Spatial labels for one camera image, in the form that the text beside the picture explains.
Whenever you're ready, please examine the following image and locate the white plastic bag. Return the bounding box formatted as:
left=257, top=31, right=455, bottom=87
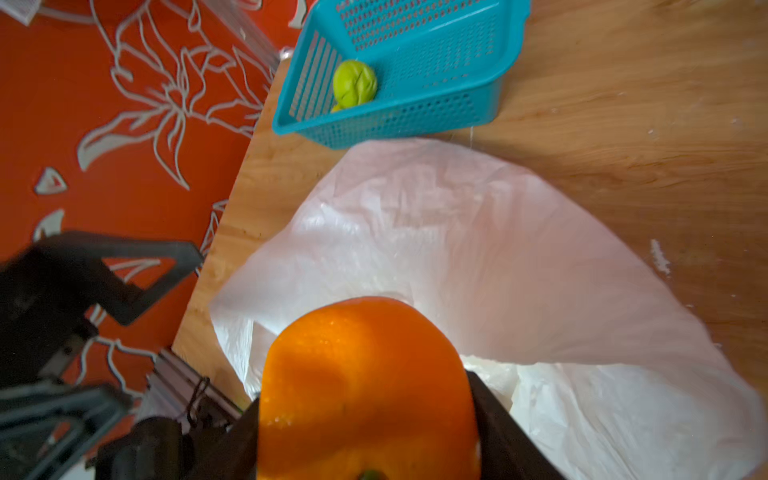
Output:
left=210, top=139, right=767, bottom=479

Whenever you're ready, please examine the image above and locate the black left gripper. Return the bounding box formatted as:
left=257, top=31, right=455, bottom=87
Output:
left=1, top=231, right=203, bottom=479

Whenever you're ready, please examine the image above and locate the orange fruit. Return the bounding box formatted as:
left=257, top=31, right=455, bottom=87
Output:
left=256, top=297, right=481, bottom=479

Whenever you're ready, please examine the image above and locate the teal plastic basket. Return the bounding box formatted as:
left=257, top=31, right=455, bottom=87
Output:
left=272, top=0, right=531, bottom=150

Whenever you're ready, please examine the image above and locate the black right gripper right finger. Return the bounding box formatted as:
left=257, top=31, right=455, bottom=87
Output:
left=466, top=370, right=564, bottom=480

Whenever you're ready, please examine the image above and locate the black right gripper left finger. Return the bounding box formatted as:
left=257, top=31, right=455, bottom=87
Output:
left=180, top=398, right=260, bottom=479

